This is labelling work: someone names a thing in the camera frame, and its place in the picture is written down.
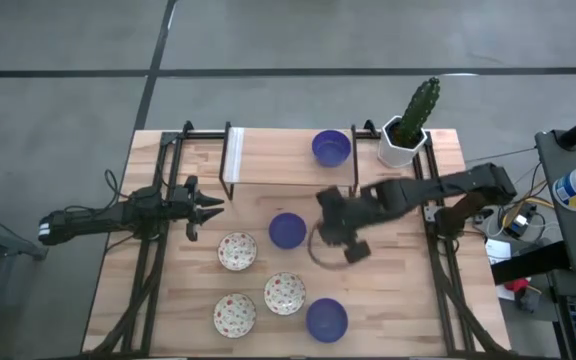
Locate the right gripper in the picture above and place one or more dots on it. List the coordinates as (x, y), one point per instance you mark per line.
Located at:
(343, 220)

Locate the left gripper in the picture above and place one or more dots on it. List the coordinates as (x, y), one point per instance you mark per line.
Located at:
(191, 200)

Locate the green bowl with floral inside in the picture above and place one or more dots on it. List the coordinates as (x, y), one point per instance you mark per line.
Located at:
(284, 293)
(234, 315)
(237, 251)

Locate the blue purple mini bowl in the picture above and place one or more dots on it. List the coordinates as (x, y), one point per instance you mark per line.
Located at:
(326, 320)
(287, 231)
(331, 148)

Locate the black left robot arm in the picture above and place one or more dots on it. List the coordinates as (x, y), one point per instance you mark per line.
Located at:
(93, 220)

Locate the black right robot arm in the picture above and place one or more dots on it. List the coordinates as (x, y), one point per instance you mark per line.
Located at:
(443, 187)

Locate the white plant pot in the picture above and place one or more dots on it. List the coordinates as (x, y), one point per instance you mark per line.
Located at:
(393, 155)

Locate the wooden shelf with black legs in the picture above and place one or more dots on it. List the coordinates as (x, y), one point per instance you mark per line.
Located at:
(278, 157)

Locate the green cactus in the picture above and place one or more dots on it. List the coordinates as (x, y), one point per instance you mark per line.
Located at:
(418, 112)

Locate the white paper sheet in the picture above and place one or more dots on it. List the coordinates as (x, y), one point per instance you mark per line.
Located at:
(497, 251)

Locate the small blue white device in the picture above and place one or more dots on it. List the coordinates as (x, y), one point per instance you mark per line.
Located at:
(521, 223)

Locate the small red object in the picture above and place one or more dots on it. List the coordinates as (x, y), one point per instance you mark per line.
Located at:
(517, 285)

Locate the black flat bar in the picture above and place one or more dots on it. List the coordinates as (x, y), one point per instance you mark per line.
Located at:
(528, 263)

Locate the grey metal stand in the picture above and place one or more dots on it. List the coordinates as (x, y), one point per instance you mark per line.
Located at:
(13, 245)

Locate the small grey object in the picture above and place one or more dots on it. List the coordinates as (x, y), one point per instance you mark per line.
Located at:
(529, 300)

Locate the black aluminium extrusion frame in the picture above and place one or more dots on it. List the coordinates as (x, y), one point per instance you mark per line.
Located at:
(205, 134)

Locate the black frame clamp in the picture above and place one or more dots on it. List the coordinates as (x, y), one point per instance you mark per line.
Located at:
(187, 126)
(369, 126)

